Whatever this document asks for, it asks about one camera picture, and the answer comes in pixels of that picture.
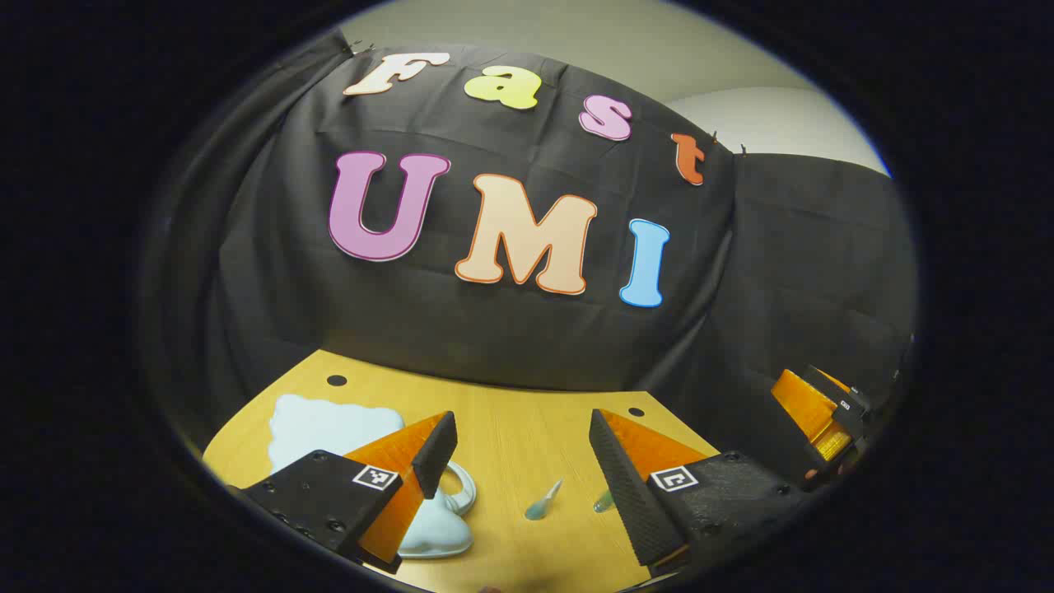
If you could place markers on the black backdrop cloth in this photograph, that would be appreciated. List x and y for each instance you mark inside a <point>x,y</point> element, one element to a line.
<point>494,346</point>

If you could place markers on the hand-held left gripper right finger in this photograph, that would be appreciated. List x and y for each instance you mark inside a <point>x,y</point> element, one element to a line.
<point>630,494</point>

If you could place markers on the small teal skin care tube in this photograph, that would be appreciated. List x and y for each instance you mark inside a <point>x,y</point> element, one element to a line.
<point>605,501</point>
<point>543,502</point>

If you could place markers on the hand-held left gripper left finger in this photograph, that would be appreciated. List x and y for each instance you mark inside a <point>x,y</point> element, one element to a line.
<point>329,490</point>

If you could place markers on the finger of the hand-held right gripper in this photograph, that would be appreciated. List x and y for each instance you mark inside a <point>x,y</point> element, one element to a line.
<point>807,408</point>

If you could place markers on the light blue suitcase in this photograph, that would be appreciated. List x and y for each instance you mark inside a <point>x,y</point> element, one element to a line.
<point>321,428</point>

